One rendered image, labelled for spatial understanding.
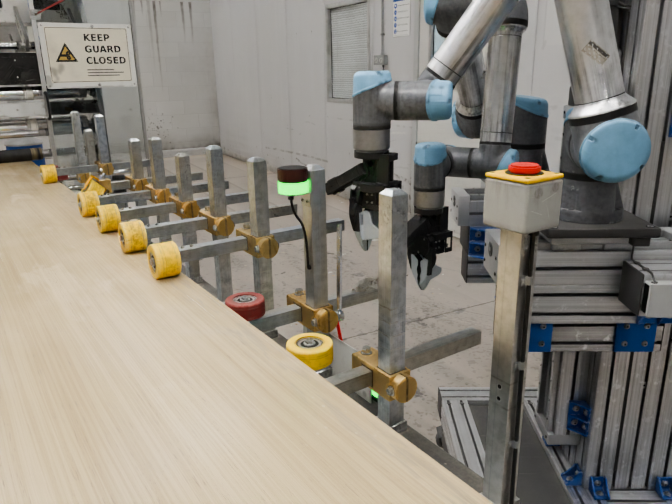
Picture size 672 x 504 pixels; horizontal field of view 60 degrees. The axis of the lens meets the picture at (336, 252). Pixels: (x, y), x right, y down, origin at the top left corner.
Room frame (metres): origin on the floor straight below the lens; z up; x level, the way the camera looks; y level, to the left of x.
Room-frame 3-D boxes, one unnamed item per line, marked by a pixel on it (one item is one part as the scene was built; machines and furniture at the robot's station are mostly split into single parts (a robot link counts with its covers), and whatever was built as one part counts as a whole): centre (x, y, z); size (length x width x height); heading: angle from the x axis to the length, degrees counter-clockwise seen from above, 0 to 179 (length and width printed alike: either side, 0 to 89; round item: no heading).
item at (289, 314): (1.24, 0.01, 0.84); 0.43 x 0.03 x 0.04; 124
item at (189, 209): (1.81, 0.47, 0.95); 0.13 x 0.06 x 0.05; 34
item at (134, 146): (2.21, 0.74, 0.88); 0.03 x 0.03 x 0.48; 34
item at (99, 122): (2.62, 1.02, 0.94); 0.03 x 0.03 x 0.48; 34
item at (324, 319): (1.19, 0.06, 0.85); 0.13 x 0.06 x 0.05; 34
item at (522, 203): (0.75, -0.24, 1.18); 0.07 x 0.07 x 0.08; 34
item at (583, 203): (1.24, -0.54, 1.09); 0.15 x 0.15 x 0.10
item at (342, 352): (1.16, 0.01, 0.75); 0.26 x 0.01 x 0.10; 34
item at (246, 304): (1.12, 0.19, 0.85); 0.08 x 0.08 x 0.11
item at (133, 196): (2.04, 0.61, 0.95); 0.50 x 0.04 x 0.04; 124
